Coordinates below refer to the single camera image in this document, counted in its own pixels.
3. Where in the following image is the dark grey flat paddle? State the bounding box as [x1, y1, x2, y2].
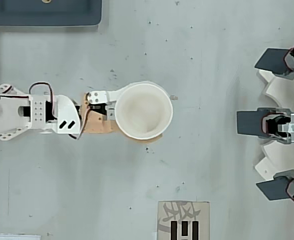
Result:
[254, 48, 291, 76]
[236, 110, 265, 137]
[255, 175, 291, 201]

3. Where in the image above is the blue-grey plastic tray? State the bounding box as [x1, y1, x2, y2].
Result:
[0, 0, 104, 27]

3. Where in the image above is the printed cardboard card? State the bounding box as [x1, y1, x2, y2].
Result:
[157, 200, 210, 240]

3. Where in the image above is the pale flat box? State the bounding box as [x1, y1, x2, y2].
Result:
[0, 233, 42, 240]

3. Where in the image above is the black paper cup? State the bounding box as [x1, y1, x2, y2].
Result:
[114, 83, 174, 141]

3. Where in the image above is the red black wrist cable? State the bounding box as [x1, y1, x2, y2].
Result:
[28, 82, 58, 116]

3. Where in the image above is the red black shoulder cable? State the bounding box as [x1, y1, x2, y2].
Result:
[0, 84, 29, 99]

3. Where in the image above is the white stand with dark paddles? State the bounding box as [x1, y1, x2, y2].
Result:
[254, 68, 294, 181]

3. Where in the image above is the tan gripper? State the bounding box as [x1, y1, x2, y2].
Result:
[80, 80, 168, 146]

